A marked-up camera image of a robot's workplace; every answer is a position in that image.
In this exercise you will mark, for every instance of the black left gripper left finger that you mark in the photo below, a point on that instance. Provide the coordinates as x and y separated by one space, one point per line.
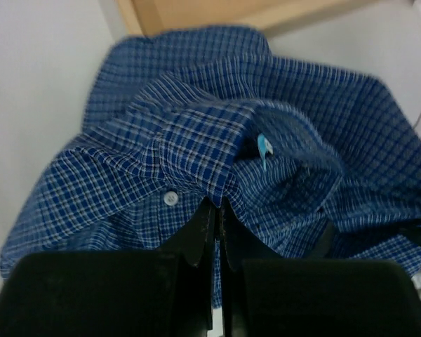
163 292

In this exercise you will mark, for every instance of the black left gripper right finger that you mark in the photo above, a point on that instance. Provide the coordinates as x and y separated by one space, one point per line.
264 294

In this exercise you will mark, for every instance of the blue checked shirt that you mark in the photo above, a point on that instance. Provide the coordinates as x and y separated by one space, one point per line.
211 113

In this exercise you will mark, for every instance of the wooden clothes rack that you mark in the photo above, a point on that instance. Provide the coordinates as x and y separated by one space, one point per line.
152 17

